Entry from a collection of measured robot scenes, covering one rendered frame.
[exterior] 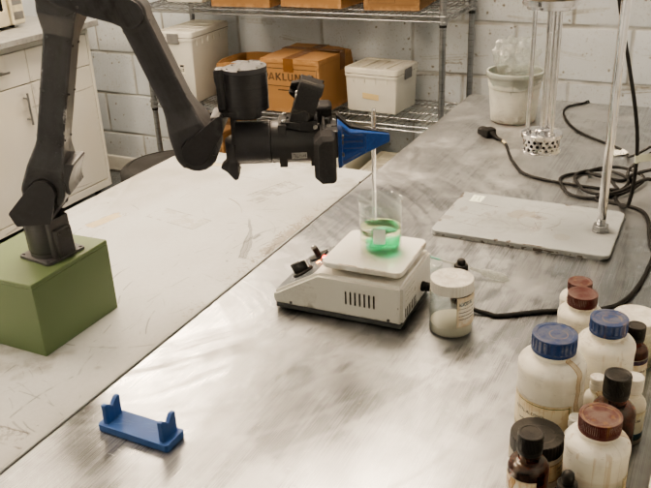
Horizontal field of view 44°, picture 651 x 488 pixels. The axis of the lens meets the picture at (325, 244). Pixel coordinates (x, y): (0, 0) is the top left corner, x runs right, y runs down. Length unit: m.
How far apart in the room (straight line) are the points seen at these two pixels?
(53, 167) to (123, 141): 3.56
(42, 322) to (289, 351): 0.33
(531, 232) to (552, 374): 0.57
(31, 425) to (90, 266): 0.26
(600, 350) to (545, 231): 0.50
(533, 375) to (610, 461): 0.13
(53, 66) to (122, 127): 3.56
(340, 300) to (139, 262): 0.40
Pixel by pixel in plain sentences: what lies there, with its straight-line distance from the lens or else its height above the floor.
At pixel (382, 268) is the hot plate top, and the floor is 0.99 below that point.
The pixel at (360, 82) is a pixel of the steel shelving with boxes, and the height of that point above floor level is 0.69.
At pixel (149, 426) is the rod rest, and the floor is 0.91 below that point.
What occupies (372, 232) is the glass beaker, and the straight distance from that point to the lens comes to 1.10.
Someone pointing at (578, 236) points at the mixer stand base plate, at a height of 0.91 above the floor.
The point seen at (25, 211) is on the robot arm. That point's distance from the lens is 1.12.
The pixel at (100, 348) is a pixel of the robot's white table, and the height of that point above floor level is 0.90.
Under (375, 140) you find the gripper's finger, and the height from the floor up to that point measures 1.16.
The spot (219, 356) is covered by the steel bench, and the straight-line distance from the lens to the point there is 1.08.
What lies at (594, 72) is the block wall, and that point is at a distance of 3.45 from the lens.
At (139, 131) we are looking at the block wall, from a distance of 4.55.
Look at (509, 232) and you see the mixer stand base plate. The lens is 1.40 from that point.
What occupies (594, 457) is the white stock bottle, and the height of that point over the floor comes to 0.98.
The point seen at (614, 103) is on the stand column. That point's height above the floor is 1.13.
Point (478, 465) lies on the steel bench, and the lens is 0.89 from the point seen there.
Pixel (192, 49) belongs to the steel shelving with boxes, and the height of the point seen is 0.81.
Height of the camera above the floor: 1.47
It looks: 25 degrees down
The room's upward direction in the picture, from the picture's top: 3 degrees counter-clockwise
